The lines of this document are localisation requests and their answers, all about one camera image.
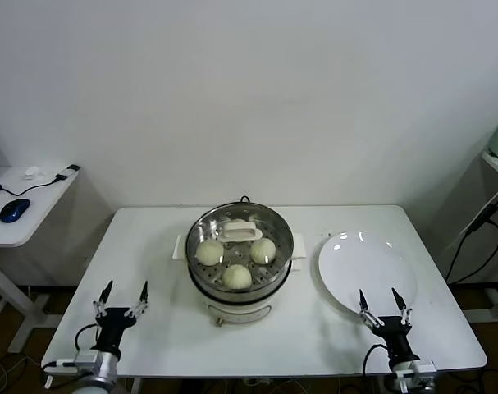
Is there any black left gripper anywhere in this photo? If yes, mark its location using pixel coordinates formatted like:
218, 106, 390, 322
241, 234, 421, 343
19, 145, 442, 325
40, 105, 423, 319
92, 280, 150, 350

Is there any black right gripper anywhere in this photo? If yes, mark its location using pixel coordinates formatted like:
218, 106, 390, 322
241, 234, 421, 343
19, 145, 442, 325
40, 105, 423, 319
357, 286, 418, 363

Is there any round glass pot lid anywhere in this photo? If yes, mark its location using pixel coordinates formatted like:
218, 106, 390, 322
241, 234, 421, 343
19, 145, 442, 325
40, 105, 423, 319
185, 203, 295, 291

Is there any stainless steel steamer basket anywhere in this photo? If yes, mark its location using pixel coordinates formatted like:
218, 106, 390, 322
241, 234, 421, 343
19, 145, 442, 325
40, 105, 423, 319
172, 201, 307, 299

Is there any white oval plate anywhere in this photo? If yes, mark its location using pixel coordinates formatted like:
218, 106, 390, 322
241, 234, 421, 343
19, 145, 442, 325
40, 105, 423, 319
317, 231, 419, 321

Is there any cream electric cooker pot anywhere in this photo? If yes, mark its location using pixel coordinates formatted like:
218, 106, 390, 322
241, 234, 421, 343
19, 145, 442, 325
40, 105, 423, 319
186, 258, 305, 328

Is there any white side desk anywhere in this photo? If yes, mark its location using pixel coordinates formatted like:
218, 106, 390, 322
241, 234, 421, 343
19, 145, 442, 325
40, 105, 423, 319
0, 165, 81, 354

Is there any black power adapter bar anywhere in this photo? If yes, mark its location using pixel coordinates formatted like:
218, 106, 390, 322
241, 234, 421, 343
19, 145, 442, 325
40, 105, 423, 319
465, 200, 498, 237

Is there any blue computer mouse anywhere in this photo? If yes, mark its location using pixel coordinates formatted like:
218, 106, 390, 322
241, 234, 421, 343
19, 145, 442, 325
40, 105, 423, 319
0, 198, 30, 224

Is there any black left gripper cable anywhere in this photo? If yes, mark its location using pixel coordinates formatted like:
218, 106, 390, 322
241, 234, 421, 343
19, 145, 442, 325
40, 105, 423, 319
75, 323, 100, 352

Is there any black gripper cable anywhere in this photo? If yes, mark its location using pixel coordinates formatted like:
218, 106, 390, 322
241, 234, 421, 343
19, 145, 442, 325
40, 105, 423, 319
75, 323, 100, 352
362, 343, 393, 377

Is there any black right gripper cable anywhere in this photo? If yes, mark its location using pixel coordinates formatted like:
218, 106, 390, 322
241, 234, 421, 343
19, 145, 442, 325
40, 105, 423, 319
362, 343, 393, 377

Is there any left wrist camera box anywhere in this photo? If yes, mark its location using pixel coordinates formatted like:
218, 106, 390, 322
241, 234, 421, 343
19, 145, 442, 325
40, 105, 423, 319
43, 348, 104, 377

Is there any thin black desk cable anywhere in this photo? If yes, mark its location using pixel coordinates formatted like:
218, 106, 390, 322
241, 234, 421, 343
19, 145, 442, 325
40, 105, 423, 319
0, 174, 67, 197

